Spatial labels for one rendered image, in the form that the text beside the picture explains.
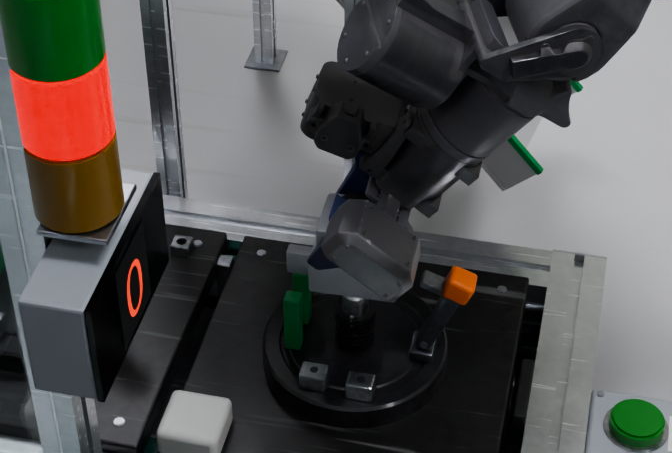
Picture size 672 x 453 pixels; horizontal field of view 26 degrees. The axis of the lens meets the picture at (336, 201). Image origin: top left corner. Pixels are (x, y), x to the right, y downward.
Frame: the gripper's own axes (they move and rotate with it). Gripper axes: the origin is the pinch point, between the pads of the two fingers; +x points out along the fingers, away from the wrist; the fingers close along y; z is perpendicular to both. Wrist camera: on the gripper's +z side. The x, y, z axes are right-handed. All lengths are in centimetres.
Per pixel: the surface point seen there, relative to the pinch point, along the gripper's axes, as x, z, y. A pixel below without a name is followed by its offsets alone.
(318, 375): 9.1, -5.7, 5.5
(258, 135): 30.5, -1.6, -39.3
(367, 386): 6.8, -8.6, 5.8
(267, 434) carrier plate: 13.7, -5.4, 8.7
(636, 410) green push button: -2.4, -25.9, 1.1
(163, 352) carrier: 19.7, 2.4, 2.4
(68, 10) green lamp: -17.0, 25.3, 20.6
